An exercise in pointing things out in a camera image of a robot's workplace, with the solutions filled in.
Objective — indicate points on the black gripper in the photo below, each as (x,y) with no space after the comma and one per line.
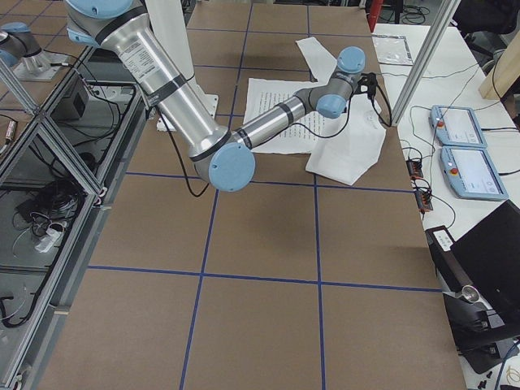
(366,84)

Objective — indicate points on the white long-sleeve printed shirt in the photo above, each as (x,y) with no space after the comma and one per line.
(325,119)

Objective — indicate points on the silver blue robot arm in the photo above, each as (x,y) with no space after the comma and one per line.
(148,37)
(21,52)

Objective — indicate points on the clear plastic document sleeve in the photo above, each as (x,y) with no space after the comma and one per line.
(392,50)

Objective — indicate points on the orange circuit board upper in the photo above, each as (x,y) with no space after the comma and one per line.
(414,168)

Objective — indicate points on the orange circuit board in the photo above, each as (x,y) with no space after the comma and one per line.
(414,168)
(423,199)

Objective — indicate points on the upper blue teach pendant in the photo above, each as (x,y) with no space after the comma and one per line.
(457,126)

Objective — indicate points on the blue teach pendant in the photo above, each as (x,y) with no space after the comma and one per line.
(457,126)
(471,174)

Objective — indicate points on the orange circuit board lower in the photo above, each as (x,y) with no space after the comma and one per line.
(423,199)

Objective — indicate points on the wooden plank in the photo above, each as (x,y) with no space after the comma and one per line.
(504,74)

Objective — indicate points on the lower blue teach pendant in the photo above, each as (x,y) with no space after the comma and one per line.
(471,174)

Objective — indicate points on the black laptop computer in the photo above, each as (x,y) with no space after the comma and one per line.
(481,271)

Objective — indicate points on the aluminium frame post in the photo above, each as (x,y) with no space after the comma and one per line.
(425,54)

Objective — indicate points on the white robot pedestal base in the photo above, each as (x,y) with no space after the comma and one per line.
(169,27)

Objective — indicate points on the aluminium frame rail structure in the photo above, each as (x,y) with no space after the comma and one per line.
(66,140)

